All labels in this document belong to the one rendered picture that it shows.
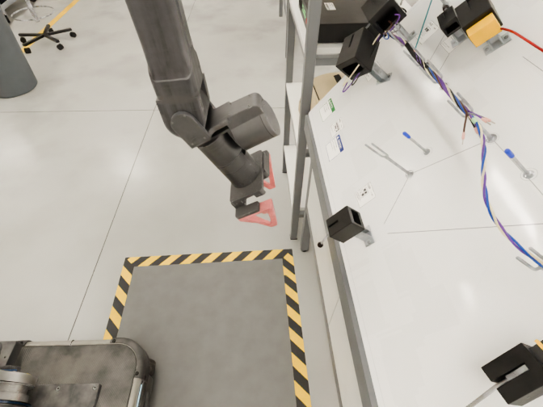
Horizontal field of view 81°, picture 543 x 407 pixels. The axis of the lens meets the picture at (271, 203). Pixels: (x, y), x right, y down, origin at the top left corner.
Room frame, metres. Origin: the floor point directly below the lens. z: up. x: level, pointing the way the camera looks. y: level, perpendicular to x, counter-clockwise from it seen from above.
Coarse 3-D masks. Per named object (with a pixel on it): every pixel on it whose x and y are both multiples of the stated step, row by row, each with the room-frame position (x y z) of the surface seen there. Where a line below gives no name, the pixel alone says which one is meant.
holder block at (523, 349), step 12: (516, 348) 0.11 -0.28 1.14; (528, 348) 0.11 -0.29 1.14; (492, 360) 0.10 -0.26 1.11; (504, 360) 0.10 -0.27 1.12; (516, 360) 0.10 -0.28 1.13; (528, 360) 0.10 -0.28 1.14; (492, 372) 0.09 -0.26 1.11; (504, 372) 0.09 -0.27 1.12; (528, 372) 0.09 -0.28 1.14; (540, 372) 0.08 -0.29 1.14; (504, 384) 0.08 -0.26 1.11; (516, 384) 0.08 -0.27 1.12; (528, 384) 0.07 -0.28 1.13; (540, 384) 0.07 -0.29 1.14; (504, 396) 0.07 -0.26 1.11; (516, 396) 0.07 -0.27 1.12; (528, 396) 0.07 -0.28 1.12; (540, 396) 0.07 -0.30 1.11
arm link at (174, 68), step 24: (144, 0) 0.38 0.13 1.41; (168, 0) 0.38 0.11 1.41; (144, 24) 0.38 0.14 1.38; (168, 24) 0.38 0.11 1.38; (144, 48) 0.38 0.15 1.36; (168, 48) 0.38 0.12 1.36; (192, 48) 0.41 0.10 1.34; (168, 72) 0.37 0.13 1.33; (192, 72) 0.38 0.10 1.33; (168, 96) 0.37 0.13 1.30; (192, 96) 0.37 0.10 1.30; (168, 120) 0.37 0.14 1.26
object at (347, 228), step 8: (344, 208) 0.42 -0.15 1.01; (352, 208) 0.43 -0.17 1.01; (336, 216) 0.41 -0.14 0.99; (344, 216) 0.40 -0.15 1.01; (352, 216) 0.40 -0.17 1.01; (360, 216) 0.42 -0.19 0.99; (328, 224) 0.41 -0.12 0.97; (336, 224) 0.40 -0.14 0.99; (344, 224) 0.39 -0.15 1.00; (352, 224) 0.38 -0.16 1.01; (360, 224) 0.39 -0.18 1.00; (328, 232) 0.40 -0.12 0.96; (336, 232) 0.38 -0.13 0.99; (344, 232) 0.38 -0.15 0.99; (352, 232) 0.38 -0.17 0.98; (360, 232) 0.38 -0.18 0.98; (368, 232) 0.41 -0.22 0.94; (336, 240) 0.38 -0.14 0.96; (344, 240) 0.38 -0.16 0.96; (368, 240) 0.40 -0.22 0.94
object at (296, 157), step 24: (288, 0) 1.59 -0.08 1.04; (312, 0) 1.03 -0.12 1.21; (288, 24) 1.58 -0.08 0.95; (312, 24) 1.03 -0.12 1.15; (288, 48) 1.58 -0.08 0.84; (312, 48) 1.03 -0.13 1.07; (336, 48) 1.07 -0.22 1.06; (288, 72) 1.58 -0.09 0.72; (312, 72) 1.03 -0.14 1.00; (288, 96) 1.44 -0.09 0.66; (288, 120) 1.58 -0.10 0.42; (288, 144) 1.58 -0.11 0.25; (288, 168) 1.37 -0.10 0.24
